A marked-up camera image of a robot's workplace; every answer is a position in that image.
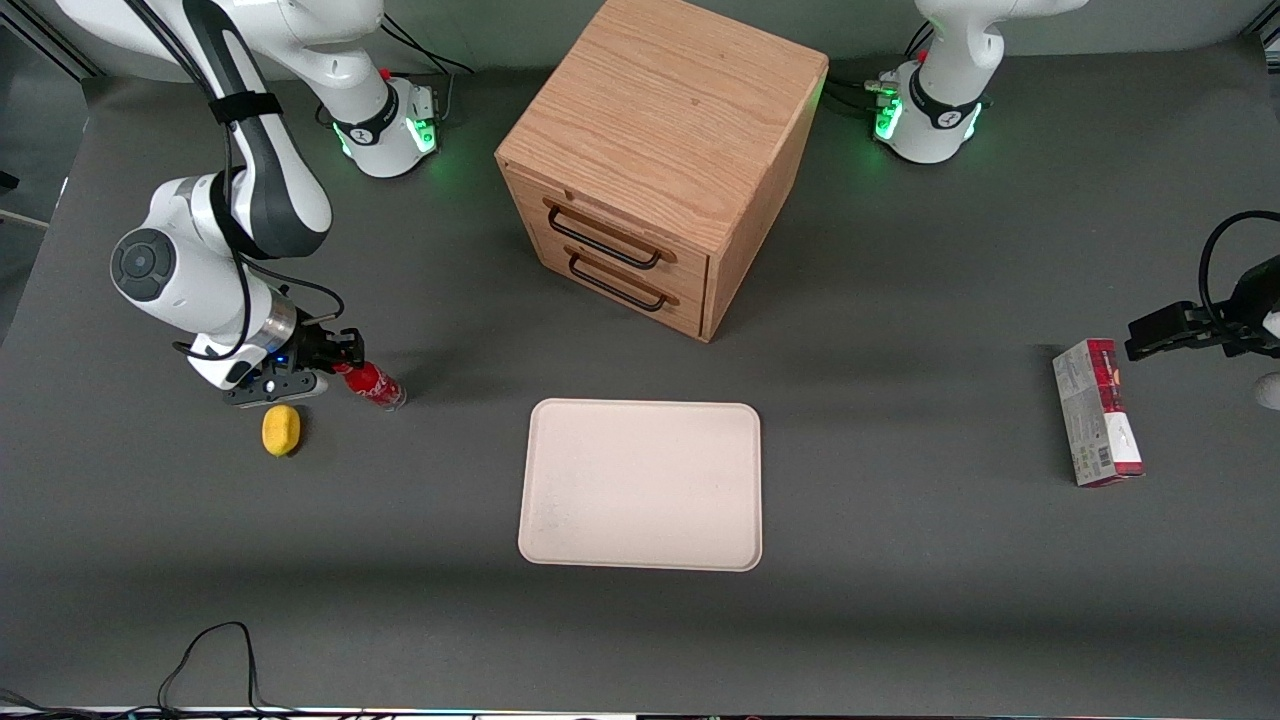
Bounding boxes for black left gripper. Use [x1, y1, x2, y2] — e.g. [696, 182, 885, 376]
[1125, 255, 1280, 362]

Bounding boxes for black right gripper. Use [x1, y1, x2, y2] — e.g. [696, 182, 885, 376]
[270, 317, 368, 378]

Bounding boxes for red coke bottle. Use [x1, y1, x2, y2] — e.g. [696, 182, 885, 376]
[333, 360, 409, 413]

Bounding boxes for beige plastic tray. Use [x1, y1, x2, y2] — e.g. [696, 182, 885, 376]
[517, 398, 764, 573]

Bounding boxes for yellow lemon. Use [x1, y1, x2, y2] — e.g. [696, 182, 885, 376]
[261, 404, 302, 458]

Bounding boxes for red grey carton box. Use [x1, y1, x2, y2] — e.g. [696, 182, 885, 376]
[1051, 338, 1146, 489]

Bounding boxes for wooden drawer front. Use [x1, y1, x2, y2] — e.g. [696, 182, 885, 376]
[503, 163, 713, 303]
[528, 236, 711, 341]

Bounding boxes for wooden drawer cabinet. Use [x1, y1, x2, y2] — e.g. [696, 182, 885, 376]
[494, 0, 830, 344]

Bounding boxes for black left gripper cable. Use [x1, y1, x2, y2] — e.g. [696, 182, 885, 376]
[1198, 210, 1280, 323]

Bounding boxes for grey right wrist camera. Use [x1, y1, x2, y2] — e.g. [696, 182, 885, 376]
[221, 373, 330, 410]

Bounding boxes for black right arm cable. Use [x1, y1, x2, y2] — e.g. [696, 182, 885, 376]
[128, 0, 347, 363]

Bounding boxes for black metal drawer handle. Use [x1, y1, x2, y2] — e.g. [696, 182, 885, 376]
[567, 250, 669, 313]
[546, 203, 665, 271]

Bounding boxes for black right base cables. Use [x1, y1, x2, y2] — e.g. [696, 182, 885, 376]
[378, 16, 473, 129]

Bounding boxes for black base cables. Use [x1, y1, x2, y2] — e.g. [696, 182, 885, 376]
[378, 16, 473, 129]
[824, 20, 937, 119]

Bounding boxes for black looped table cable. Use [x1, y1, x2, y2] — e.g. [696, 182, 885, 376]
[157, 621, 301, 717]

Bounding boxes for black left base cables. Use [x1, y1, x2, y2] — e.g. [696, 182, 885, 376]
[824, 20, 937, 119]

